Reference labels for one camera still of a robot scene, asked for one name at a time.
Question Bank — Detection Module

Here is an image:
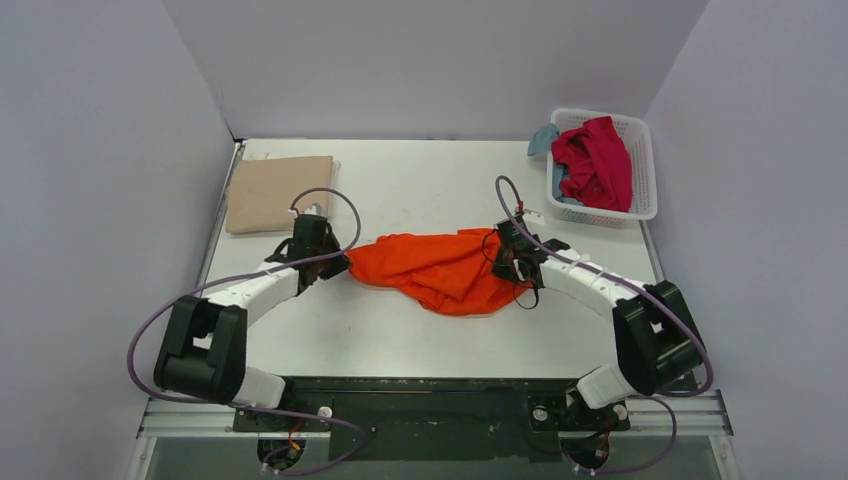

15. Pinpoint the crimson red t shirt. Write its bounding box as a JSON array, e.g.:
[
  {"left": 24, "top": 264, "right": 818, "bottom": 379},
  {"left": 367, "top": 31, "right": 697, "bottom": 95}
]
[{"left": 551, "top": 116, "right": 633, "bottom": 212}]

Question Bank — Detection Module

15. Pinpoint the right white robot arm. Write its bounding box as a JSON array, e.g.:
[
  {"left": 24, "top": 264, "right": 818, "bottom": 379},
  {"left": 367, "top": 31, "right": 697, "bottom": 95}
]
[{"left": 492, "top": 218, "right": 705, "bottom": 429}]

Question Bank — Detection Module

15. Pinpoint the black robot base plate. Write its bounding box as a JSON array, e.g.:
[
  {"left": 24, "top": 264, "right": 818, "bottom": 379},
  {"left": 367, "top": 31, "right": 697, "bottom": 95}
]
[{"left": 232, "top": 376, "right": 646, "bottom": 470}]

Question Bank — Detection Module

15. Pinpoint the aluminium rail frame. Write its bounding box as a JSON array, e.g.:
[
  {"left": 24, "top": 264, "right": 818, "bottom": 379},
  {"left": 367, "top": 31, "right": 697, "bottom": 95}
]
[{"left": 137, "top": 391, "right": 734, "bottom": 438}]

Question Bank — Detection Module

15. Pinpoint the orange t shirt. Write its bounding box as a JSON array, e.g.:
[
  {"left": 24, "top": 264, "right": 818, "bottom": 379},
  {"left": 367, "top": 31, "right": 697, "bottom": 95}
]
[{"left": 347, "top": 228, "right": 528, "bottom": 316}]

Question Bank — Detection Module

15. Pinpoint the folded beige t shirt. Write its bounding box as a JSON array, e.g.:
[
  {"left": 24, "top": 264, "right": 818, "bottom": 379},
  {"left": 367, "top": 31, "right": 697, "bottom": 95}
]
[{"left": 224, "top": 156, "right": 334, "bottom": 235}]

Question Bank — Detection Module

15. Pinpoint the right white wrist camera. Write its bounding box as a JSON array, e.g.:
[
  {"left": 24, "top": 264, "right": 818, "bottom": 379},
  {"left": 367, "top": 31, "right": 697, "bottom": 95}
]
[{"left": 521, "top": 209, "right": 545, "bottom": 227}]

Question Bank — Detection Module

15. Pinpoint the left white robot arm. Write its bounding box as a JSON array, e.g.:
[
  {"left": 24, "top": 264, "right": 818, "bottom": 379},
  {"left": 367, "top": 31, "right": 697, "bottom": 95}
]
[{"left": 153, "top": 214, "right": 350, "bottom": 430}]

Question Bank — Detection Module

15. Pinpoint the white plastic laundry basket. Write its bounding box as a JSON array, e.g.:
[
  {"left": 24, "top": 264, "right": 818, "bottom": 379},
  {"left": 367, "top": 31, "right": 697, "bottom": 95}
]
[{"left": 546, "top": 108, "right": 658, "bottom": 227}]

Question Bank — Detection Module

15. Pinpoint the teal blue t shirt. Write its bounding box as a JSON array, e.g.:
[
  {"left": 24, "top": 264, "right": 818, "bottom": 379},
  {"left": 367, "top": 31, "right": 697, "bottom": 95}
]
[{"left": 527, "top": 123, "right": 561, "bottom": 157}]

